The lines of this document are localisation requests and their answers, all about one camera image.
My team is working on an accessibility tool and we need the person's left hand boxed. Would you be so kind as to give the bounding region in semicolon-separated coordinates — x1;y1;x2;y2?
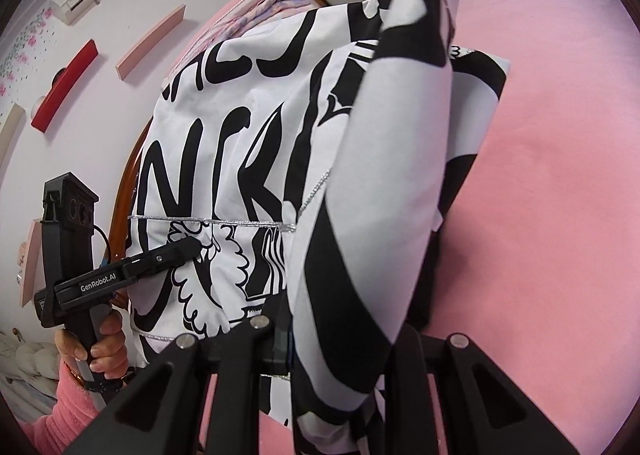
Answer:
54;307;131;376

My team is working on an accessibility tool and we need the pink wall shelf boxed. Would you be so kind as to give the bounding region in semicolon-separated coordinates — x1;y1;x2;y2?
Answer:
19;218;47;308
116;4;187;82

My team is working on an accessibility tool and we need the pink bed cover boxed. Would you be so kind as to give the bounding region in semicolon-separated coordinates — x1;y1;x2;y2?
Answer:
200;0;640;455

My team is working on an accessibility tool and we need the cartoon printed blanket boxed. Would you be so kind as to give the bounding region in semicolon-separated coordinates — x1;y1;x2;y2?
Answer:
175;0;326;81

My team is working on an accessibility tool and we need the red wall shelf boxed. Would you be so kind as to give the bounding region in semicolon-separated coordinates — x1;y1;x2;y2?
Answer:
31;39;98;132

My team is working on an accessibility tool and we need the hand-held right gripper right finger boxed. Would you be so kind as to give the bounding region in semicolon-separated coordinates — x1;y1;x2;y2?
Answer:
384;324;576;455

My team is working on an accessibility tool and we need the white plush cushion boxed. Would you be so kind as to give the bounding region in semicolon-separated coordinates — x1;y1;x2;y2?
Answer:
0;330;63;386

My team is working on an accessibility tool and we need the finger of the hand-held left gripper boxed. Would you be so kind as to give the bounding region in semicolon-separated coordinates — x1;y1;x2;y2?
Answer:
121;237;202;282

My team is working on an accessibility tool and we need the black white printed hoodie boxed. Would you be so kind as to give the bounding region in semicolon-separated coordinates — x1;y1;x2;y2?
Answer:
127;0;511;455

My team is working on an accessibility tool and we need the person's left forearm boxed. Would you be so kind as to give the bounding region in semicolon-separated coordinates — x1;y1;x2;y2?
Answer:
20;360;133;455

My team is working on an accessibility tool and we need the wooden headboard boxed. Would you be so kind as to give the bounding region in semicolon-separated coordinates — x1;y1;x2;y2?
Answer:
111;118;156;261

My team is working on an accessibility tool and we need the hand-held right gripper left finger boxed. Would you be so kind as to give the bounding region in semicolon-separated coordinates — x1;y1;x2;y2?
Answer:
72;304;292;455

